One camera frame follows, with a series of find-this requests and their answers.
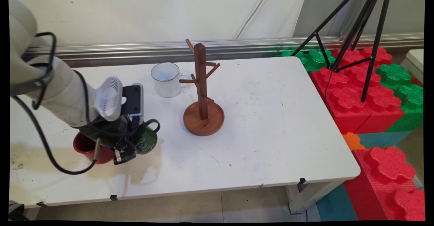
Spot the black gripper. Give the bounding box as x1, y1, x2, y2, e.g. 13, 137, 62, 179
81, 116, 141, 165

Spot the dark green enamel mug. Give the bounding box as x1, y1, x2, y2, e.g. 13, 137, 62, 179
134, 119, 161, 155

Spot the red enamel mug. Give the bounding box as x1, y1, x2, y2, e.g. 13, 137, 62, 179
73, 131, 116, 165

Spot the white ribbed sensor housing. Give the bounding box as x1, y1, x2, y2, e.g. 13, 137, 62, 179
93, 76, 123, 122

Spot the white enamel mug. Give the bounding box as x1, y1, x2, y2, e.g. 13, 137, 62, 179
151, 62, 190, 98

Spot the brown wooden mug tree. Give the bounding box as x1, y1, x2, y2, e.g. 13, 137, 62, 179
179, 39, 225, 137

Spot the white table leg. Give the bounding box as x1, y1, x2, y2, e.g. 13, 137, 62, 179
285, 180, 344, 214

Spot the green foam block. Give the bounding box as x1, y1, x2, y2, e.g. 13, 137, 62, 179
276, 48, 337, 72
375, 63, 424, 133

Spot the teal foam block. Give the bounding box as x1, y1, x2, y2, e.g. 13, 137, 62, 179
316, 184, 358, 221
356, 130, 414, 148

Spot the orange foam block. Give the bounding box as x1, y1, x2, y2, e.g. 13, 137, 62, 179
342, 132, 367, 152

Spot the tall red foam block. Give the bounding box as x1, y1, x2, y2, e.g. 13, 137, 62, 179
344, 146, 426, 221

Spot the small red foam block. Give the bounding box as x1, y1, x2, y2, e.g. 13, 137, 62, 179
332, 46, 393, 84

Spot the black tripod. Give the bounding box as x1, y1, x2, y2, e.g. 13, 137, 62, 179
291, 0, 393, 103

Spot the small white side table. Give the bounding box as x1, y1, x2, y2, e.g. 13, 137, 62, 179
400, 49, 424, 84

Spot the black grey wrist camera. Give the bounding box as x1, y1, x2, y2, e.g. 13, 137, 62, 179
121, 83, 144, 118

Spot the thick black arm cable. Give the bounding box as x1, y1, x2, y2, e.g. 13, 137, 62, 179
12, 96, 102, 176

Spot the black arm strap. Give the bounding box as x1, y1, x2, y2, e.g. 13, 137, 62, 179
10, 68, 55, 96

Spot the thin black camera cable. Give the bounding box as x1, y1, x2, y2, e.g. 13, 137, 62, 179
22, 32, 102, 128

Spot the aluminium wall rail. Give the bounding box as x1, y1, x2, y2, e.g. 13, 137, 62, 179
24, 33, 424, 63

